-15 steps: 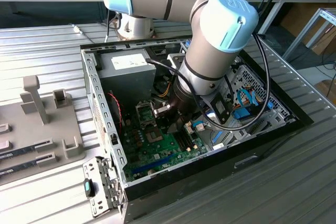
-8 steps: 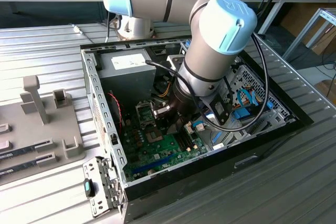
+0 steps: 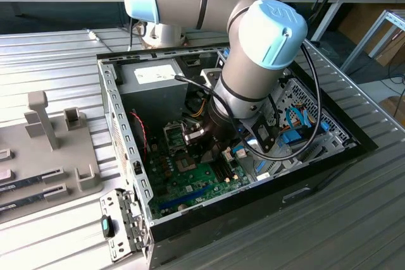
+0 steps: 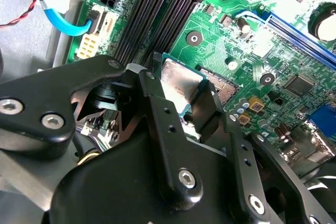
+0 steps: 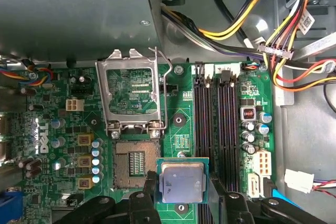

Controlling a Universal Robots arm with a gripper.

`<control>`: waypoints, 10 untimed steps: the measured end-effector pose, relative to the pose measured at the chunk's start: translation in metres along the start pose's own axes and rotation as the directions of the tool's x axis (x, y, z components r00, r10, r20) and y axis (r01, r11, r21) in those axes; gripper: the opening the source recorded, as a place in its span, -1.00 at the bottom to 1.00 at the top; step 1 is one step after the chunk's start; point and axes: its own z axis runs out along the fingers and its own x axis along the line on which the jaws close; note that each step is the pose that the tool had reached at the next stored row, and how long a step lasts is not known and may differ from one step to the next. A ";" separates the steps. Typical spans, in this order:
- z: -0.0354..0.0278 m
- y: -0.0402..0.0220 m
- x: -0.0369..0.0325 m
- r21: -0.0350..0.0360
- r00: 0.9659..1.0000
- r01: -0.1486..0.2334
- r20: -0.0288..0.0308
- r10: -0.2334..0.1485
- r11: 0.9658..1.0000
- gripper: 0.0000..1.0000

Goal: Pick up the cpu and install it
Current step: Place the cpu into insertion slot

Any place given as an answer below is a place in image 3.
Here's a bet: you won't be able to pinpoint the black grey PC case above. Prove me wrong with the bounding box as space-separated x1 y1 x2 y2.
96 38 379 267

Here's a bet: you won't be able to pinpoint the black RAM slot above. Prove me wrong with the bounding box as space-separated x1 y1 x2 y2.
211 164 223 185
218 157 230 181
221 152 235 179
215 161 227 183

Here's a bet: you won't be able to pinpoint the metal card retention bracket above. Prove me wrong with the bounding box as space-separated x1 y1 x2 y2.
99 187 152 264

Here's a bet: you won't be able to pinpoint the perforated metal disk bay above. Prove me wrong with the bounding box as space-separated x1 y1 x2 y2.
275 77 359 152

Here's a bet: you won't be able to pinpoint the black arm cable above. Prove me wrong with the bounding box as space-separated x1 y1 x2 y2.
173 0 323 161

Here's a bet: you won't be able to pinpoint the green motherboard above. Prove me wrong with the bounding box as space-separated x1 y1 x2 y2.
147 120 252 219

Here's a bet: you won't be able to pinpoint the aluminium profile frame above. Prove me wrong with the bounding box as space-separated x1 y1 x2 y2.
340 9 405 75

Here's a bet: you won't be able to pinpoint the dark RAM stick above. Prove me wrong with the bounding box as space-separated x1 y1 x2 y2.
0 174 46 193
0 192 49 214

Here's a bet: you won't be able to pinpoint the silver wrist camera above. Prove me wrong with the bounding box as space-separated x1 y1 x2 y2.
199 68 223 90

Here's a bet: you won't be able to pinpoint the CPU socket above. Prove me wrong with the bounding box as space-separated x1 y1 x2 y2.
175 153 199 173

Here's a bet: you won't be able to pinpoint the grey power supply unit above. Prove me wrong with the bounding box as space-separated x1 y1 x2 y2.
118 59 190 125

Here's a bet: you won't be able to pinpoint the light blue SATA wire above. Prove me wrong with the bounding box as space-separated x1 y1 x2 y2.
285 106 309 132

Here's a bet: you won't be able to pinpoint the grey parts rack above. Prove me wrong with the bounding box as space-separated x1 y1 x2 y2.
0 90 107 225

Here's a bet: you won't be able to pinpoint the brown cardboard box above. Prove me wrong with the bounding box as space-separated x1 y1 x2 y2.
378 95 405 125
337 4 405 67

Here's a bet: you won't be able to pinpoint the black camera bracket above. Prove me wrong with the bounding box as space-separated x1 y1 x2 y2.
239 114 280 154

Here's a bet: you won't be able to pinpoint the grey disk bay bracket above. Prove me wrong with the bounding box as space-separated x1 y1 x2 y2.
252 135 358 183

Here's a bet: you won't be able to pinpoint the red black twisted wire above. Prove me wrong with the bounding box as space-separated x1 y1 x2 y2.
130 110 150 157

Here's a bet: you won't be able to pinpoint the metal socket cover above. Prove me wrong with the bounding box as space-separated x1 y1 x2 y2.
162 120 188 157

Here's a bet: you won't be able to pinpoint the blue expansion slot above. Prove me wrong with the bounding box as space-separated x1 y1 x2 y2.
157 185 210 211

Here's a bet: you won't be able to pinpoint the yellow black power wires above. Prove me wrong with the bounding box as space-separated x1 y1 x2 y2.
189 92 208 119

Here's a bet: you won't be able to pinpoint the blue carrier with black disk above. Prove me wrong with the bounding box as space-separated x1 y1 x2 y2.
280 123 330 148

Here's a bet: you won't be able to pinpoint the grey cable with plug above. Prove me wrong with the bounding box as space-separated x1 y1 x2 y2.
84 28 130 51

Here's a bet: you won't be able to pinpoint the teal black latch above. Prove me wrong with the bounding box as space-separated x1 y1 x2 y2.
101 215 116 238

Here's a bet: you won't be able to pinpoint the silver green CPU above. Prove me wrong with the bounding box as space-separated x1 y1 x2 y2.
201 149 220 164

